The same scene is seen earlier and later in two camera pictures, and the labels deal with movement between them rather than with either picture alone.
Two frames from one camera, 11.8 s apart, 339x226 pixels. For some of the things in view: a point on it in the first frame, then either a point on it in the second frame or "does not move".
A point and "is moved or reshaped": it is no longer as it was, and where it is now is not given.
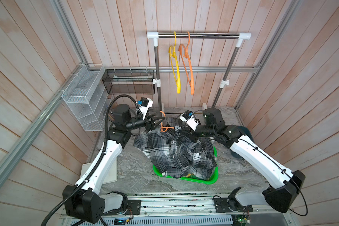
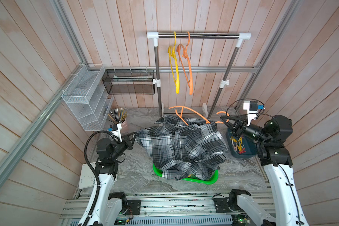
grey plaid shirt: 173,149 is moved or reshaped
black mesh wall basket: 129,81 does not move
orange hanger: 186,63 does not move
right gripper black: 192,136 → 241,125
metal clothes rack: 157,35 does not move
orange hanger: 164,129 → 181,114
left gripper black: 150,125 → 129,143
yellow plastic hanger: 174,63 does not move
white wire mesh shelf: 88,97 does not move
